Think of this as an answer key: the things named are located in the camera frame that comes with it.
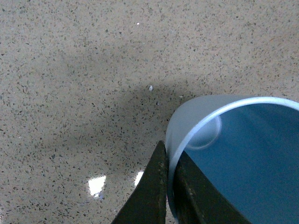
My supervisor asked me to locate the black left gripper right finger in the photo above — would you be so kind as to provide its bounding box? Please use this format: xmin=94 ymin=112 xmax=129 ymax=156
xmin=173 ymin=152 xmax=250 ymax=224

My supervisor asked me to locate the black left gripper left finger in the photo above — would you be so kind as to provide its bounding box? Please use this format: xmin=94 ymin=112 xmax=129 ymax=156
xmin=112 ymin=141 xmax=169 ymax=224

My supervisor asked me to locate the blue plastic cup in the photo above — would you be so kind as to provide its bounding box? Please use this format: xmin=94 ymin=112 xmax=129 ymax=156
xmin=165 ymin=95 xmax=299 ymax=224

